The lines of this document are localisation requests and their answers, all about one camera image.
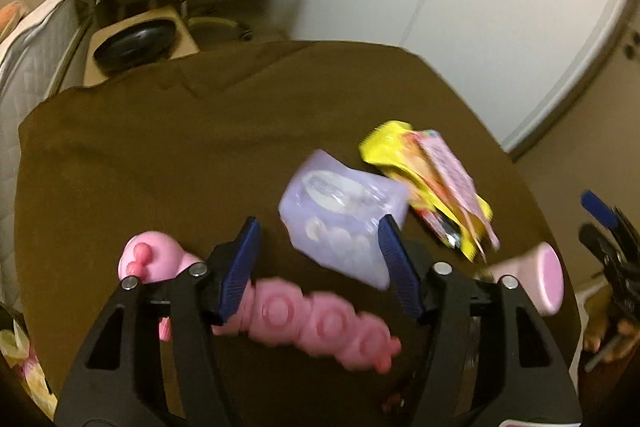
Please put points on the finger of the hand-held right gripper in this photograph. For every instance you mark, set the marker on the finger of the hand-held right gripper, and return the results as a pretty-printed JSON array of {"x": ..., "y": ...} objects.
[{"x": 597, "y": 207}]

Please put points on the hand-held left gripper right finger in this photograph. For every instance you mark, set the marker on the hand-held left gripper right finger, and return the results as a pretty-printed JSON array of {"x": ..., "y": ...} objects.
[{"x": 400, "y": 267}]

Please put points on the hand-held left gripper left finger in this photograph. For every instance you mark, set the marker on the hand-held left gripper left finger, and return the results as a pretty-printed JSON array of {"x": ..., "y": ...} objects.
[{"x": 240, "y": 262}]

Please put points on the pale purple packet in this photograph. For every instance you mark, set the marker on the pale purple packet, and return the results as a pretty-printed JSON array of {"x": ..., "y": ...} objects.
[{"x": 340, "y": 212}]

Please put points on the yellow plastic bag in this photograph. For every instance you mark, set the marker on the yellow plastic bag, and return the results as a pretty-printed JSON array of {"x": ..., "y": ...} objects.
[{"x": 30, "y": 372}]

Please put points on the person's right hand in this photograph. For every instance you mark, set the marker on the person's right hand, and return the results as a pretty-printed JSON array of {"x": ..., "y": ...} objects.
[{"x": 600, "y": 332}]

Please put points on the pink plastic cup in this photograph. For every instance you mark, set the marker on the pink plastic cup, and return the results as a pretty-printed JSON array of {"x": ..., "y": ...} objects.
[{"x": 540, "y": 277}]

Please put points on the pink caterpillar toy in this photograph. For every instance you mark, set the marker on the pink caterpillar toy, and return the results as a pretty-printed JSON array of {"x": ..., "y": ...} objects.
[{"x": 300, "y": 317}]

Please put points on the yellow snack packet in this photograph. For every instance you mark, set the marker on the yellow snack packet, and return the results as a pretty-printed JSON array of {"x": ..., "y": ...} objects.
[{"x": 387, "y": 147}]

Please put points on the brown tablecloth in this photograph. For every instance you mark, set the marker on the brown tablecloth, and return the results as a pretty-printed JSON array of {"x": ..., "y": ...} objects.
[{"x": 150, "y": 157}]

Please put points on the black round object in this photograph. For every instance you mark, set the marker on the black round object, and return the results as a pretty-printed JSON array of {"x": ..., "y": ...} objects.
[{"x": 135, "y": 44}]

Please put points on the white quilted mattress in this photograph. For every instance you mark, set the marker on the white quilted mattress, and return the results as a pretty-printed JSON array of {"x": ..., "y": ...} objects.
[{"x": 30, "y": 82}]

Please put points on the orange plush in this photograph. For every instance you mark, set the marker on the orange plush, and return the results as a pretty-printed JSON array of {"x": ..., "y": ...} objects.
[{"x": 12, "y": 19}]

